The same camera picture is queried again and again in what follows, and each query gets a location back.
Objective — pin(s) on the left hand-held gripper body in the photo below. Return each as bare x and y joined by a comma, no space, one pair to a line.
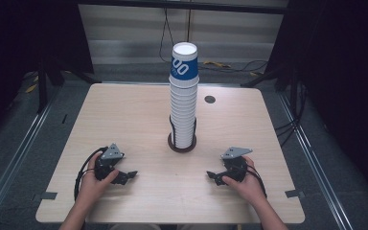
111,153

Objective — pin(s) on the person's right hand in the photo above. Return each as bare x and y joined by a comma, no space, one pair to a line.
250,188

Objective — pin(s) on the black metal stand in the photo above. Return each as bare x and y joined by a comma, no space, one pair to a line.
42,89

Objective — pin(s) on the yellow floor strip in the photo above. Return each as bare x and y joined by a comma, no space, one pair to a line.
217,64
31,88

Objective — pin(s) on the grey tape strip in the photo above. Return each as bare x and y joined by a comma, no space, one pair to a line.
294,193
48,195

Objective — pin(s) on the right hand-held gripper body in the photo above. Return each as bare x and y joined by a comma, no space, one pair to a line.
236,166

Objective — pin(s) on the round dark table grommet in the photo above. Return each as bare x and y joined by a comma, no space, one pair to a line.
210,99

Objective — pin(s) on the dark curtain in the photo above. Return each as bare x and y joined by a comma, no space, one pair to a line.
19,38
341,64

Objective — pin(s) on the stack of white paper cups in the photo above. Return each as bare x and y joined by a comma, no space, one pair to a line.
183,115

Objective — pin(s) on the metal floor rail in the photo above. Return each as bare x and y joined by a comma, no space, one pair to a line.
19,150
313,156

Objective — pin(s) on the blue printed paper cup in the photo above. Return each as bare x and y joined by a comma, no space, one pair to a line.
184,68

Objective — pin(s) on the person's left hand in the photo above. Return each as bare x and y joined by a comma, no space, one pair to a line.
91,187

